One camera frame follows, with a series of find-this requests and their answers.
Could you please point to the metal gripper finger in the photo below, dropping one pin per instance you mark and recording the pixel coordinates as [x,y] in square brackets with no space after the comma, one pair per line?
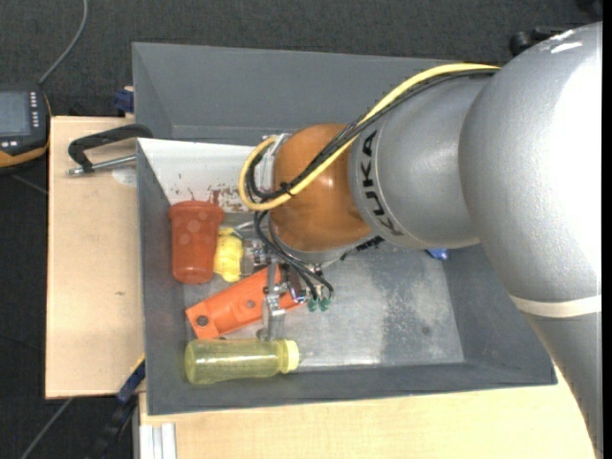
[255,256]
[274,321]

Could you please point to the yellow toy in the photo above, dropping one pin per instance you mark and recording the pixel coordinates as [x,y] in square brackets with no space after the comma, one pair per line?
[228,256]

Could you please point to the orange flat block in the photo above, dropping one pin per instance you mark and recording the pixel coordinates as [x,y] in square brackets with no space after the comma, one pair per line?
[229,306]

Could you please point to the yellow clear plastic bottle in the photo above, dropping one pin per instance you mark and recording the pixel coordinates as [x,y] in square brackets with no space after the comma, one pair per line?
[229,361]

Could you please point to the orange plastic cup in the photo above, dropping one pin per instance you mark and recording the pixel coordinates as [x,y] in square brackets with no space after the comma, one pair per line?
[193,242]

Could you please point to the grey metal bin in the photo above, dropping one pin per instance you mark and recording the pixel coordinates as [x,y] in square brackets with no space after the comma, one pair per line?
[397,304]

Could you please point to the small blue thing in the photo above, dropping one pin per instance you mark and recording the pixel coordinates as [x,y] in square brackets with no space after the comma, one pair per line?
[438,254]

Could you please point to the pale wood board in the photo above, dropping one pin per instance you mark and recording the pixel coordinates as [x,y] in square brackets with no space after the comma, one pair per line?
[91,256]

